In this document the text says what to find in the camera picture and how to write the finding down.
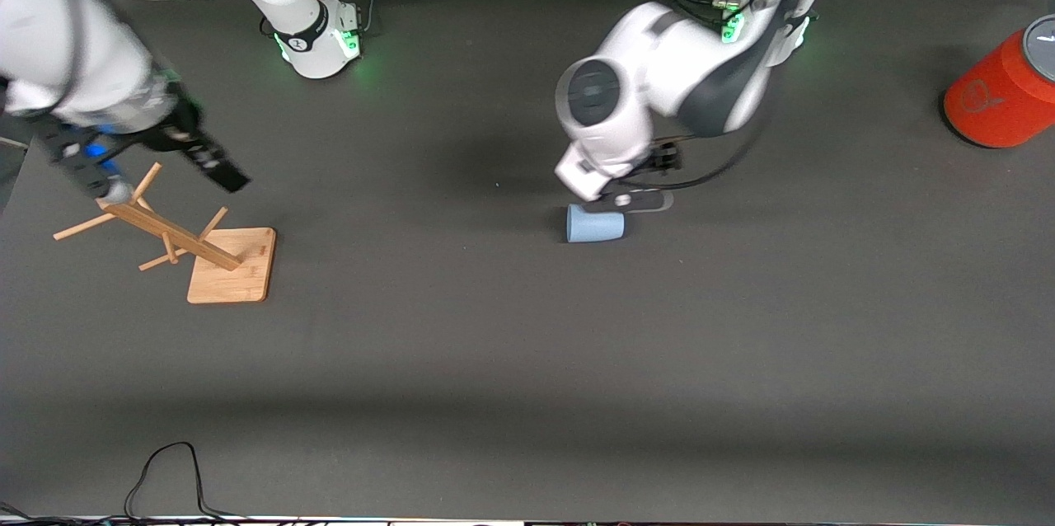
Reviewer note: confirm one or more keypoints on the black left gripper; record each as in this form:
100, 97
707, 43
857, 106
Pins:
664, 158

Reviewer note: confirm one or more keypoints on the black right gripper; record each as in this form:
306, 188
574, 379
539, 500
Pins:
180, 138

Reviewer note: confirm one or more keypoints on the light blue cup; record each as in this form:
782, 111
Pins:
593, 227

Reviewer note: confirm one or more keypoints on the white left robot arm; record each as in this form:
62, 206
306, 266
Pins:
659, 56

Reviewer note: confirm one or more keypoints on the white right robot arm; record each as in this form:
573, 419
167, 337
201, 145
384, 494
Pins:
49, 39

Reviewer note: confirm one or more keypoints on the wooden cup rack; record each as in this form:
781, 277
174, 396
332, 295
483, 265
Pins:
231, 279

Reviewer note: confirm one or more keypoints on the dark grey table mat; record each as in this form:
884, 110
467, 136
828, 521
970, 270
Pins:
527, 345

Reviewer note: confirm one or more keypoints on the orange cylinder with grey lid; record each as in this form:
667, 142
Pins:
997, 97

